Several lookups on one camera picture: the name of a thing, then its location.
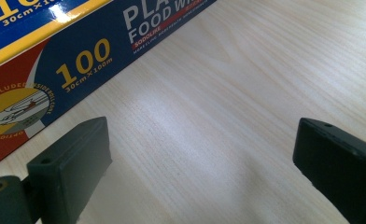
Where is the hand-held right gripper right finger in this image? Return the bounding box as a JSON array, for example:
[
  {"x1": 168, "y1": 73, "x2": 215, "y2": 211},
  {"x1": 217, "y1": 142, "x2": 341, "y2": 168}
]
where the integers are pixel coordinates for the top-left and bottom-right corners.
[{"x1": 292, "y1": 117, "x2": 366, "y2": 224}]

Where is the blue food wrap box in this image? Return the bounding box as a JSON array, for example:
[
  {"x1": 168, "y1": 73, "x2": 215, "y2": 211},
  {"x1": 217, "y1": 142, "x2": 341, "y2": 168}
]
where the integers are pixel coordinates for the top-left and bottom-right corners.
[{"x1": 0, "y1": 0, "x2": 218, "y2": 171}]

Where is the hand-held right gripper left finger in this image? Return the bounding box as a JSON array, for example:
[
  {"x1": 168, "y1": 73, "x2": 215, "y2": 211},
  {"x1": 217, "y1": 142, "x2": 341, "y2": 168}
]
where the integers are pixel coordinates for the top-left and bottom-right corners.
[{"x1": 26, "y1": 116, "x2": 113, "y2": 224}]

